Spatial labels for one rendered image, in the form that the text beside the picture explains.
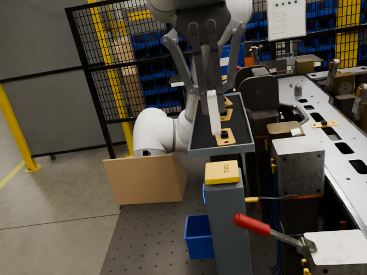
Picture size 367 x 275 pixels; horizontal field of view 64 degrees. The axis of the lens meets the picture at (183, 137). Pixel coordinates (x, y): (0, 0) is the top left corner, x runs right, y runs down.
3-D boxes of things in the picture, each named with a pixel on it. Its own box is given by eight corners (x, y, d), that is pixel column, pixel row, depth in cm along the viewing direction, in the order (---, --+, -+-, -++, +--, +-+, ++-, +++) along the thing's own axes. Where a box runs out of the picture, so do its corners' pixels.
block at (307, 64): (313, 122, 172) (314, 59, 158) (299, 124, 173) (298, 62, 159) (309, 117, 179) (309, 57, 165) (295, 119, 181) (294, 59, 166)
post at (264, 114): (276, 222, 104) (270, 116, 88) (261, 223, 104) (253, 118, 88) (273, 213, 108) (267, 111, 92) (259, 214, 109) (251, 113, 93)
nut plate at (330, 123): (335, 120, 101) (335, 117, 100) (339, 125, 97) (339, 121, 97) (309, 124, 102) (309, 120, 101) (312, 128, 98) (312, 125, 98)
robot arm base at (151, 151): (123, 157, 120) (123, 145, 122) (132, 172, 141) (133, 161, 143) (167, 156, 120) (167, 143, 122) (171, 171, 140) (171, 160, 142)
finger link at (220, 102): (214, 81, 48) (232, 78, 48) (218, 109, 50) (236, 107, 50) (214, 83, 47) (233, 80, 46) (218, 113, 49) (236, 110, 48)
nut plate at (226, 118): (229, 121, 74) (229, 117, 74) (214, 122, 75) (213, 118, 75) (232, 109, 81) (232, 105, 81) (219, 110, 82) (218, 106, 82)
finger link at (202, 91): (198, 22, 42) (188, 23, 42) (207, 97, 47) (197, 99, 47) (199, 20, 46) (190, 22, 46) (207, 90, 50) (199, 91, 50)
